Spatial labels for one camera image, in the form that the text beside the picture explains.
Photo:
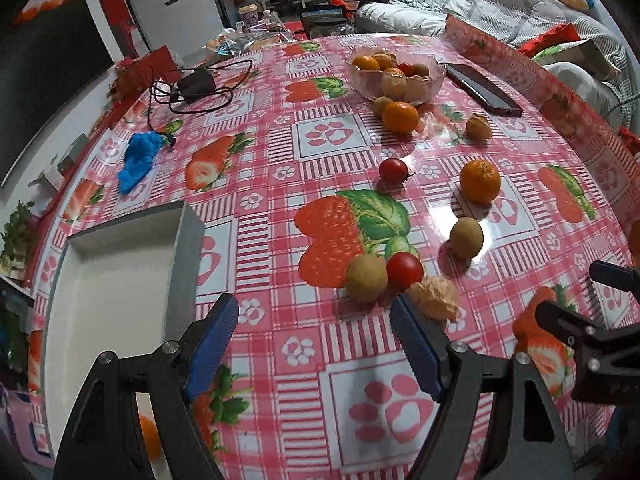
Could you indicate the plastic jar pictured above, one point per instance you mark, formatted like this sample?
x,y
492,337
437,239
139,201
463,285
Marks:
x,y
248,14

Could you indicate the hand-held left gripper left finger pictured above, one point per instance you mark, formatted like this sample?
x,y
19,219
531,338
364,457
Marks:
x,y
212,345

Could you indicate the red and green cushion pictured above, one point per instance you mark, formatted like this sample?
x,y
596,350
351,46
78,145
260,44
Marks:
x,y
552,42

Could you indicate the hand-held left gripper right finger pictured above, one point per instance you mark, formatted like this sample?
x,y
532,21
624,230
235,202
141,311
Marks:
x,y
415,345

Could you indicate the person's leg in jeans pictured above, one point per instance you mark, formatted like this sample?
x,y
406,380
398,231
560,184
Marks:
x,y
622,435

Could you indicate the pink stool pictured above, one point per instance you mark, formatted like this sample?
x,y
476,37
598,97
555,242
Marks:
x,y
20,425

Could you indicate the red tomato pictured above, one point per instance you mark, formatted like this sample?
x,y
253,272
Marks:
x,y
405,270
406,69
393,170

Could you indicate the clear plastic bag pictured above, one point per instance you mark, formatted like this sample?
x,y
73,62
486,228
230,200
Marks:
x,y
245,42

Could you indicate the clear glass bowl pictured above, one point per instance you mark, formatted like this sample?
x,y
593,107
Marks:
x,y
364,85

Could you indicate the black television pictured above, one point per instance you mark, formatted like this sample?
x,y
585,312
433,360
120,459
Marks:
x,y
50,80

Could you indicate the white rectangular tray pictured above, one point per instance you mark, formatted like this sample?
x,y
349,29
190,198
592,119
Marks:
x,y
115,310

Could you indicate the green potted plant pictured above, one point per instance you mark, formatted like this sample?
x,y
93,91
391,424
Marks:
x,y
17,235

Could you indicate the grey sofa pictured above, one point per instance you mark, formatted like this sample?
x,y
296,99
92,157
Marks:
x,y
500,15

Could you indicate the brown kiwi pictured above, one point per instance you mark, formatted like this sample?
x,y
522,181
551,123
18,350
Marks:
x,y
381,105
466,237
366,277

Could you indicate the orange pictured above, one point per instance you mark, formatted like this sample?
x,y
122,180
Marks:
x,y
480,181
400,117
366,63
149,435

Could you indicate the strawberry print tablecloth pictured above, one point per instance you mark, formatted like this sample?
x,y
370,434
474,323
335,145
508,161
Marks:
x,y
280,210

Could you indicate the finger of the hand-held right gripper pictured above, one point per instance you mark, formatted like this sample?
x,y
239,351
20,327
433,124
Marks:
x,y
615,274
565,321

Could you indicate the stack of red gift boxes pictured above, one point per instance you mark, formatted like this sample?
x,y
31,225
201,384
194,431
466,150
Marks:
x,y
155,62

